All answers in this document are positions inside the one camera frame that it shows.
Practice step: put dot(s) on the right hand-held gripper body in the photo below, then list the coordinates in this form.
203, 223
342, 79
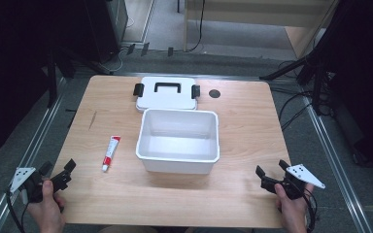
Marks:
293, 187

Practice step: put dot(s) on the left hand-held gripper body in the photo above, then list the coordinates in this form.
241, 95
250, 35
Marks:
32, 189

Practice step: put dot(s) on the white and red tube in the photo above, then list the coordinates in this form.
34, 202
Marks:
111, 152

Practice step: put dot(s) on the white plastic storage box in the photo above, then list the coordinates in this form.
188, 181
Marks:
178, 145

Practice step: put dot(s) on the person's right hand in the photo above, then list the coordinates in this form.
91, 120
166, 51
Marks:
293, 215

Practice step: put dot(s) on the person's left hand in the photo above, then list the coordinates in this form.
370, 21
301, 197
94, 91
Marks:
47, 213

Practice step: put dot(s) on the black metal stand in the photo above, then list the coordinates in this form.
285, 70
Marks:
51, 84

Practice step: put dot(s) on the black table grommet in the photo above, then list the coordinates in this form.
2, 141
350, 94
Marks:
214, 93

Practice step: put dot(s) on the black tripod stand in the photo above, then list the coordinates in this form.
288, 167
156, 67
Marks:
315, 77

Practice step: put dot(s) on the black curtain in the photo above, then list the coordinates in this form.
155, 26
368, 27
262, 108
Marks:
16, 64
362, 81

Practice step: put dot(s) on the black cabinet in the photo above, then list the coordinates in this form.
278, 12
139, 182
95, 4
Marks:
105, 29

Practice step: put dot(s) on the light wooden furniture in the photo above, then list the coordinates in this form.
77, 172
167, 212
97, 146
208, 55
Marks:
252, 13

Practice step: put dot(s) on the metal floor rail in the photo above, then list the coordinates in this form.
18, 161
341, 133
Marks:
335, 165
22, 165

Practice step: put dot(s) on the black floor bracket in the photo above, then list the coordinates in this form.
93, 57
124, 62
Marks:
131, 49
170, 51
145, 49

